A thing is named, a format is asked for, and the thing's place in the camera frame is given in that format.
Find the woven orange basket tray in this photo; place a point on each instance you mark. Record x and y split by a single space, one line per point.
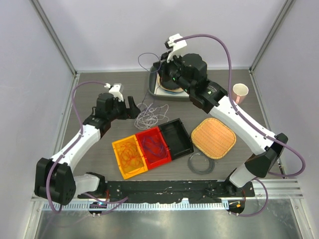
213 138

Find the yellow plastic bin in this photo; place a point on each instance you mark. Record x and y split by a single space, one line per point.
129 157

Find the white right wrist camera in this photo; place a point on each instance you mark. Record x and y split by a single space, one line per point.
175 48

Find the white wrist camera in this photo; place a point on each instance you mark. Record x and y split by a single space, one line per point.
175 48
116 90

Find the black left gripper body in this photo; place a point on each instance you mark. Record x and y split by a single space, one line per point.
119 111

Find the black plastic bin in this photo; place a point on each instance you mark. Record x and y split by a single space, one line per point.
177 138

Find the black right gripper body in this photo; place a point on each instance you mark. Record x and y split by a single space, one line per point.
173 70

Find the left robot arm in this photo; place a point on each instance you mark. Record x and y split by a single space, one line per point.
54 178

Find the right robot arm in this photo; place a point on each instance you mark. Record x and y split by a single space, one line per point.
266 146

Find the white paper sheet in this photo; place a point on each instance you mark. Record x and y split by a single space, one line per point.
159 92

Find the dark green tray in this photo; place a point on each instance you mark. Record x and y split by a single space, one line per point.
152 84

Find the red plastic bin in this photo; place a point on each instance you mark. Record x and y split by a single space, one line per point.
154 148

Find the blue plate under plate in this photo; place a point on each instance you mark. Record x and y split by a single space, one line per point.
172 92

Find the pink mug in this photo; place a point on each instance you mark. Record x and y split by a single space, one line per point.
239 92

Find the aluminium frame post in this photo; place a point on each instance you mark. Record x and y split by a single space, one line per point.
53 35
284 11

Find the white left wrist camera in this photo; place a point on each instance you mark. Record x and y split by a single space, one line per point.
116 90

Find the aluminium front rail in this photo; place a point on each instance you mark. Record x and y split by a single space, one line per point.
265 191

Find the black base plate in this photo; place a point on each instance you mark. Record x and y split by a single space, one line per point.
173 191

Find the tan rimmed black plate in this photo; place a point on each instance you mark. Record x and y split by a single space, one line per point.
162 87

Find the aluminium frame post right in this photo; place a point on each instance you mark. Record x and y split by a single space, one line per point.
284 11

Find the aluminium frame post left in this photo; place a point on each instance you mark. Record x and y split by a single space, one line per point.
53 35

